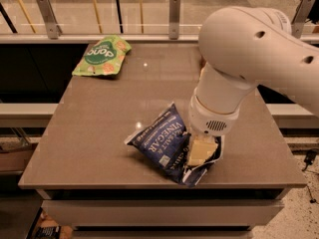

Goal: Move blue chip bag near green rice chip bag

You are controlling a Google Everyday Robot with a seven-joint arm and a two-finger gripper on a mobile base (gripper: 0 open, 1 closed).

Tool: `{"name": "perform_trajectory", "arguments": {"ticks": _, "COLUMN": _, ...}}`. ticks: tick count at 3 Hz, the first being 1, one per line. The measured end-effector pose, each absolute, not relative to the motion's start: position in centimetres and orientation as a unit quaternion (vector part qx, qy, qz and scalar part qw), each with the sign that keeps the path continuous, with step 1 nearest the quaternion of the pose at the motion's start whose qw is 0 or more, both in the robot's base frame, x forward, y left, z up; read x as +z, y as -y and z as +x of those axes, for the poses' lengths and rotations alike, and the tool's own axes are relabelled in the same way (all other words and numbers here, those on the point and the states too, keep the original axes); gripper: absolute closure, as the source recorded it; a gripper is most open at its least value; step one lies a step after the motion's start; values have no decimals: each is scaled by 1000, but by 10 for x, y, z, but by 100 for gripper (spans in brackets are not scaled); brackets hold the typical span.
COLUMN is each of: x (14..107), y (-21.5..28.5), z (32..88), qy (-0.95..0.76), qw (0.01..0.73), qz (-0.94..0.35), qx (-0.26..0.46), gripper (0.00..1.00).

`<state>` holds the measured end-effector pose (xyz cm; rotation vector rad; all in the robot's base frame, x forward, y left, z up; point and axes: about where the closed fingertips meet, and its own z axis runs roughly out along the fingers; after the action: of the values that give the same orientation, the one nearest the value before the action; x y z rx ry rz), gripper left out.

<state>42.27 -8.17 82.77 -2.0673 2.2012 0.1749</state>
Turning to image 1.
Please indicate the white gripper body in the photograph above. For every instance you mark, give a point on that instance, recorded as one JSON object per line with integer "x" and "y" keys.
{"x": 209, "y": 120}

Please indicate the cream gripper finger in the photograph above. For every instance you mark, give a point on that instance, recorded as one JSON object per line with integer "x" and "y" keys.
{"x": 202, "y": 147}

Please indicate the blue Kettle chip bag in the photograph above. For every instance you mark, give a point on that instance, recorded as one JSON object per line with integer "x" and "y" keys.
{"x": 166, "y": 143}

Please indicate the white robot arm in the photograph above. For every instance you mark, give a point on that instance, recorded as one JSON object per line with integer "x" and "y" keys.
{"x": 242, "y": 48}

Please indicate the green rice chip bag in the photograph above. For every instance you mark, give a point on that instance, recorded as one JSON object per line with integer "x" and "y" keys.
{"x": 104, "y": 59}

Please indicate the cardboard box on floor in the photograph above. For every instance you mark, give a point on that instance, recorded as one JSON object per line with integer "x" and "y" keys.
{"x": 16, "y": 159}

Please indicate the grey side bench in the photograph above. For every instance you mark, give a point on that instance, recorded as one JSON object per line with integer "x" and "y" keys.
{"x": 26, "y": 115}

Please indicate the black power adapter with cable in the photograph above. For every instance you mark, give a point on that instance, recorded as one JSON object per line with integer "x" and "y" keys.
{"x": 309, "y": 160}

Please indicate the horizontal metal rail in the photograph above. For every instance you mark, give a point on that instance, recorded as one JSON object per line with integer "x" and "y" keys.
{"x": 87, "y": 39}

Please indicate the middle metal rail bracket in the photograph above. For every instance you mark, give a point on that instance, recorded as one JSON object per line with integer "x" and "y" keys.
{"x": 173, "y": 19}

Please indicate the metal rail bracket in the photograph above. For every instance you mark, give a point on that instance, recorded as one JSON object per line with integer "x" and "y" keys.
{"x": 173, "y": 19}
{"x": 53, "y": 29}
{"x": 301, "y": 14}

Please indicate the right metal rail bracket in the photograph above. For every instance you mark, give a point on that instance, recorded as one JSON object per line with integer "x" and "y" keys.
{"x": 301, "y": 14}

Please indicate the left metal rail bracket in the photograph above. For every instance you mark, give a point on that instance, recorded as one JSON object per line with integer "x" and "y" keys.
{"x": 53, "y": 29}

